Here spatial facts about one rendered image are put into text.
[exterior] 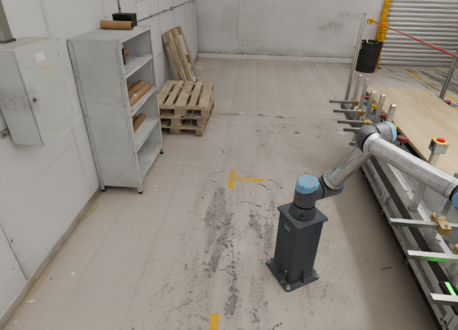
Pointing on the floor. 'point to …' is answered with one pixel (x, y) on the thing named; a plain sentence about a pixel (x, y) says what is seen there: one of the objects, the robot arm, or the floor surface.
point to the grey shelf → (112, 168)
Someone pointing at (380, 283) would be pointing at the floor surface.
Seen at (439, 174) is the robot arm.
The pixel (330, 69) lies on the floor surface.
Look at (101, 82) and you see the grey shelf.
